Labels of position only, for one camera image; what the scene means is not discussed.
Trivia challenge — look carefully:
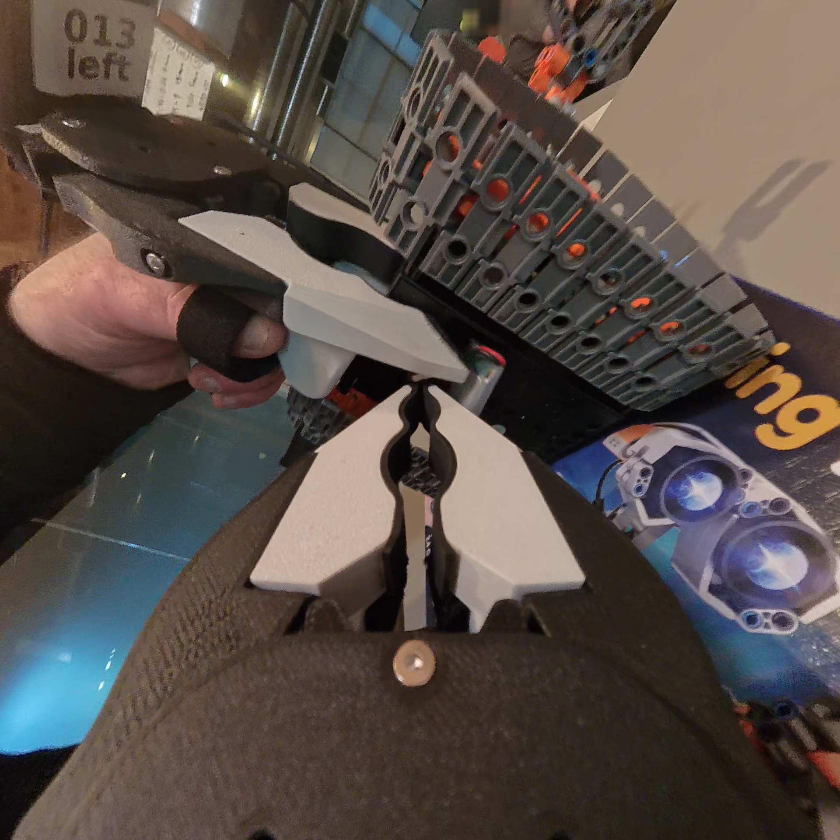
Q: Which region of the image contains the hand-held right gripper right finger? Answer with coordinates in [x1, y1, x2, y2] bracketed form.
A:
[425, 384, 587, 632]

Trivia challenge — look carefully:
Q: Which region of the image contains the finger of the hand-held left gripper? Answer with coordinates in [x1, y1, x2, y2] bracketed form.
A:
[177, 210, 472, 399]
[287, 182, 406, 294]

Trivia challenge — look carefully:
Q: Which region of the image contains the orange grey tracked brick robot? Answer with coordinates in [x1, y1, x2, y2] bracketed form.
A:
[282, 0, 778, 468]

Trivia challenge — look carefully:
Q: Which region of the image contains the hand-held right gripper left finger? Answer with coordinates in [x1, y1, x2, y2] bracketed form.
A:
[249, 384, 422, 632]

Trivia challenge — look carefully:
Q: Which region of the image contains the blue robot kit box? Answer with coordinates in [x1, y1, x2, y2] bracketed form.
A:
[551, 282, 840, 840]

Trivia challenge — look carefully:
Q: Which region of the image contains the person's left forearm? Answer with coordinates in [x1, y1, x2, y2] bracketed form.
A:
[0, 262, 194, 549]

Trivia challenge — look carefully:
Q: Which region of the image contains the person's left hand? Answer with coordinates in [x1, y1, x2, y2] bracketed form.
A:
[8, 233, 290, 409]

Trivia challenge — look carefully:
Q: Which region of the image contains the small battery with red wires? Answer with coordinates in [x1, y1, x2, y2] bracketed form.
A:
[458, 346, 508, 416]

